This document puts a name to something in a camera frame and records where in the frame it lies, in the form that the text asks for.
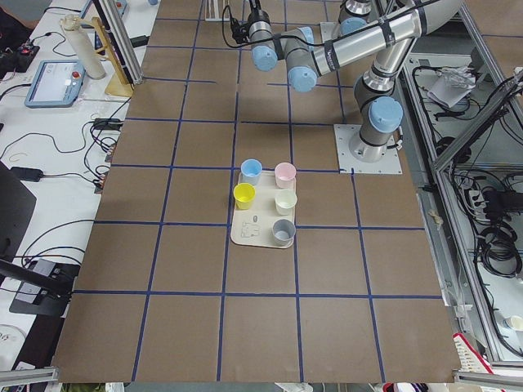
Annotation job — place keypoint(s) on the grey plastic cup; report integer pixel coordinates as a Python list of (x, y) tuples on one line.
[(283, 232)]

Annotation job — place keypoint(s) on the wooden paper towel stand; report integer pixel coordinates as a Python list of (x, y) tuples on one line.
[(115, 87)]

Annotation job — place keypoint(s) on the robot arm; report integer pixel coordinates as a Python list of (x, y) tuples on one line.
[(384, 42)]

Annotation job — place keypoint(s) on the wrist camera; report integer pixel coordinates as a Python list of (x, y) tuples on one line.
[(238, 30)]

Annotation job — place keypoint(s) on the blue teach pendant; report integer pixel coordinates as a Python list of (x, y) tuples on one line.
[(56, 84)]

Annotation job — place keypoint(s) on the pink plastic cup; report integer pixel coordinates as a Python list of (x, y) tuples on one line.
[(285, 174)]

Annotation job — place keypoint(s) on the cream plastic tray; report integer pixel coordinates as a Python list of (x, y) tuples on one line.
[(253, 227)]

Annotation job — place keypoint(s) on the cream plastic cup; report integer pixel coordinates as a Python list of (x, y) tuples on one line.
[(285, 201)]

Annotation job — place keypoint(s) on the white wire rack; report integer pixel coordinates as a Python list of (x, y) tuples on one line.
[(214, 9)]

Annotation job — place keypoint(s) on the yellow plastic cup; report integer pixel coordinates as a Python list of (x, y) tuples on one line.
[(244, 195)]

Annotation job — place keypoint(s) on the blue plastic cup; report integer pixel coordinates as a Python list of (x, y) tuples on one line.
[(251, 170)]

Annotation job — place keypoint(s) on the black power adapter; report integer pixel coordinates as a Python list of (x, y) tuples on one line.
[(27, 173)]

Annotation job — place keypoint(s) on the aluminium frame post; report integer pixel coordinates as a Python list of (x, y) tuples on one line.
[(120, 42)]

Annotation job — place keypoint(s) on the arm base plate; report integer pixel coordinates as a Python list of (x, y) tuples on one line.
[(392, 163), (329, 31)]

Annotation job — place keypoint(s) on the white paper towel roll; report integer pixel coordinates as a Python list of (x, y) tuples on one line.
[(81, 43)]

